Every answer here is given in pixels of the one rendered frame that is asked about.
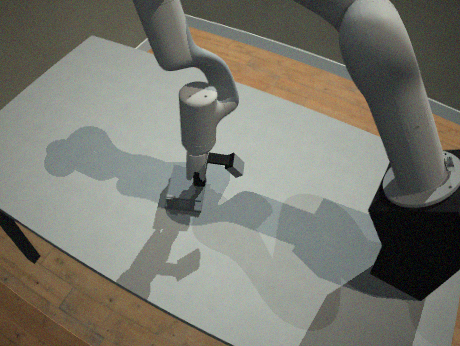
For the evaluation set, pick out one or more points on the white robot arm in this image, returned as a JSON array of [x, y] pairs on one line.
[[380, 59]]

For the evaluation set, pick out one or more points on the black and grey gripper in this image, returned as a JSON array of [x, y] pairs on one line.
[[196, 167]]

